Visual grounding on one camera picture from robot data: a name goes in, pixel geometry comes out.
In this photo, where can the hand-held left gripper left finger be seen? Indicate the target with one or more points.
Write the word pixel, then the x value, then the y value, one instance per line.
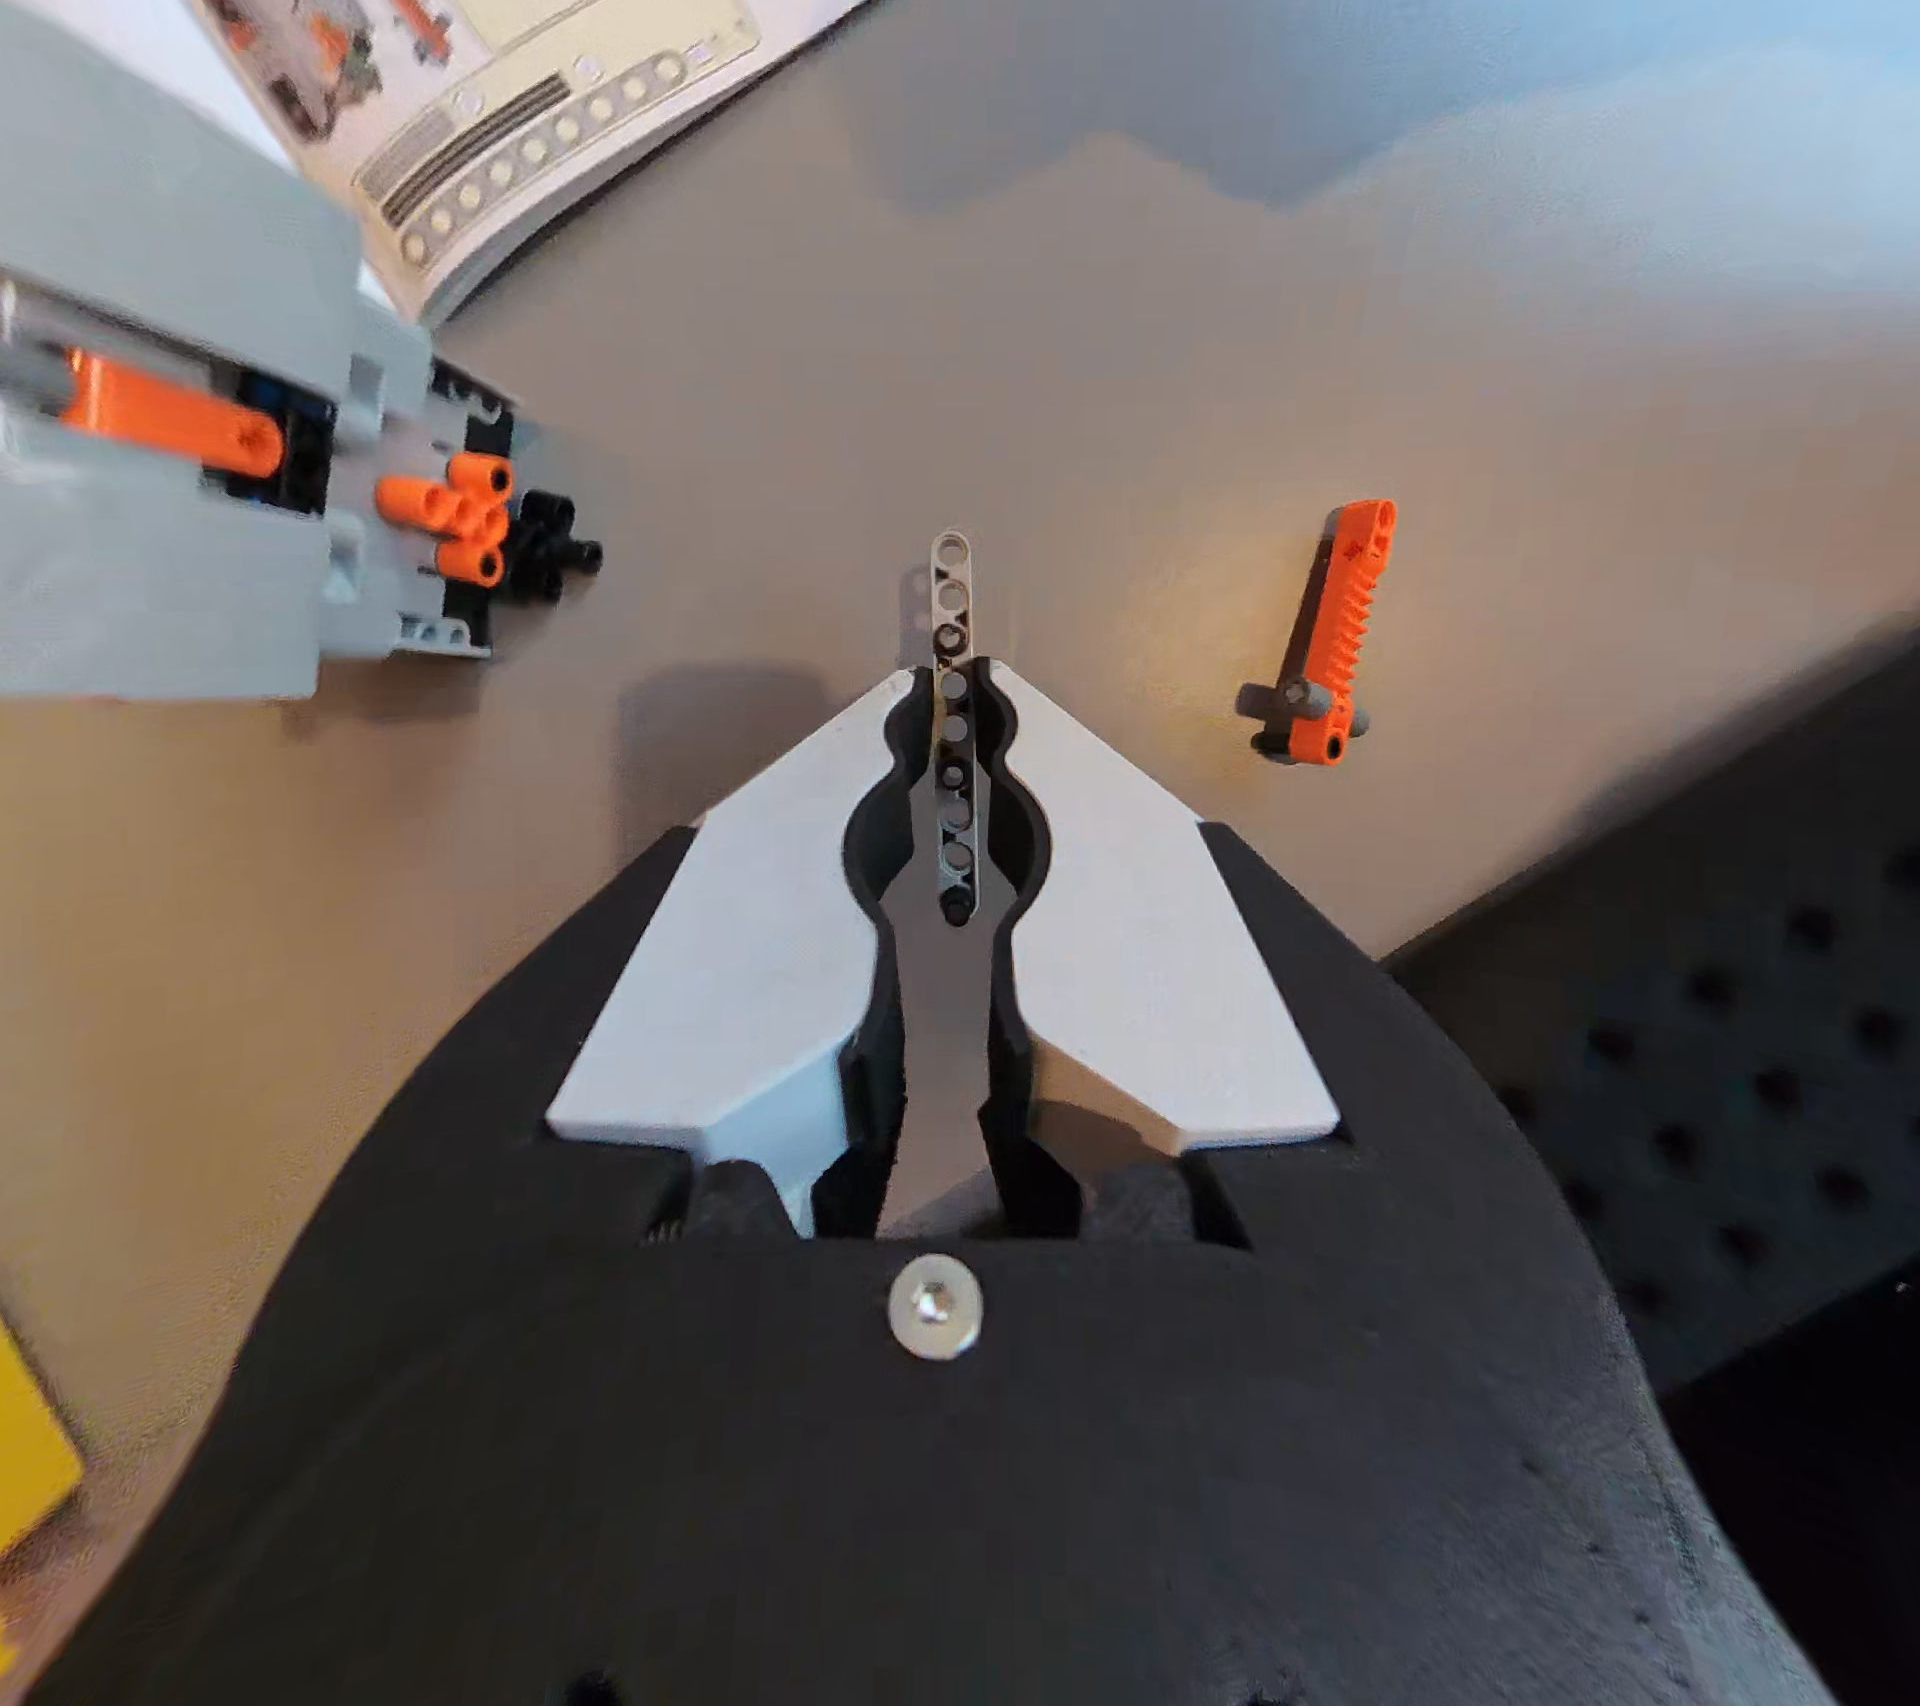
pixel 720 986

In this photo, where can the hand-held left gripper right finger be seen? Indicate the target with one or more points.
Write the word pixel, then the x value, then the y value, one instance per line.
pixel 1140 986

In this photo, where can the grey holed toy beam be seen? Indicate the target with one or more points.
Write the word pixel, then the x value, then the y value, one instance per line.
pixel 951 627

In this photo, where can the grey desk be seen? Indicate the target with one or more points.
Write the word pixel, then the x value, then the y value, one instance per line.
pixel 1051 387

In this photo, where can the orange toothed toy part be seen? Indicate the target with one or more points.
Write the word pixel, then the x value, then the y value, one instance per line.
pixel 1335 627

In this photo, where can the black perforated panel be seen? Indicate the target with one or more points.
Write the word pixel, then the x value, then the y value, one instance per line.
pixel 1725 1060

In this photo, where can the yellow plastic bin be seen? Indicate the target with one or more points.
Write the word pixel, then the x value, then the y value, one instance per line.
pixel 30 1437

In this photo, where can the grey toy robot model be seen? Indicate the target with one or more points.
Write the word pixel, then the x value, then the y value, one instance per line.
pixel 151 206

